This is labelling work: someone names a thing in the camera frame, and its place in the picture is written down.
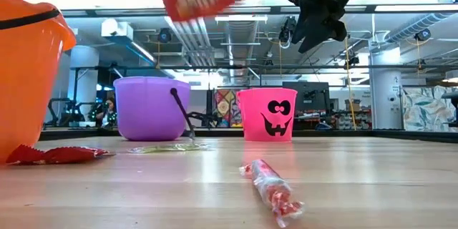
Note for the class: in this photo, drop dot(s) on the person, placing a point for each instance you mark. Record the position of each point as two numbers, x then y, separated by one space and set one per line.
109 112

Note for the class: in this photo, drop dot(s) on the black aluminium table frame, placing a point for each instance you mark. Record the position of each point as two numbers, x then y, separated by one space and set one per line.
214 133

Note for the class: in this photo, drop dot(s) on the leaf pattern panel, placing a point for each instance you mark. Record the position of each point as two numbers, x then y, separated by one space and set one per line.
426 109

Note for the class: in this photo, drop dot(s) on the shelf with storage bins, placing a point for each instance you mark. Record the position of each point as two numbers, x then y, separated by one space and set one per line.
349 120

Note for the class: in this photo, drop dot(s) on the orange halloween bucket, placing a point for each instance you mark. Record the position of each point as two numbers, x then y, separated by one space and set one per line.
28 78

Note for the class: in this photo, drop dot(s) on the black monitor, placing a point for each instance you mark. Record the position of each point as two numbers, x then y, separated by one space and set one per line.
306 94

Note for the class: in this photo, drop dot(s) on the Smarties candy roll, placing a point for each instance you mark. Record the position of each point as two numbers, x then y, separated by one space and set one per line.
272 189

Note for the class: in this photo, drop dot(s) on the purple halloween bucket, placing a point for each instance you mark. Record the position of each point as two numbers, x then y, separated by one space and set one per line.
146 111

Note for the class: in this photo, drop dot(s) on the white pillar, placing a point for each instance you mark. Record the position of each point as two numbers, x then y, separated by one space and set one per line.
84 78
384 89

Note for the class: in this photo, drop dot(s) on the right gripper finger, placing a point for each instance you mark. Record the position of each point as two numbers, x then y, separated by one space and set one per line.
304 25
316 37

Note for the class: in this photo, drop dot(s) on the silver ventilation duct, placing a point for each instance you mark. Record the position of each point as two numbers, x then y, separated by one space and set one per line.
415 26

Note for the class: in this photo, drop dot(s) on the green candy stick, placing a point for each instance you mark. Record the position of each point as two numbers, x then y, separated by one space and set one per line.
168 147

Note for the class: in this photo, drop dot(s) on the colourful patterned panel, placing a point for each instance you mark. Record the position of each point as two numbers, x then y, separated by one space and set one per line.
225 107

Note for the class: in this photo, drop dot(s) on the pink halloween bucket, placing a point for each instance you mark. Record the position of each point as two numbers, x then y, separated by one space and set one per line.
250 114

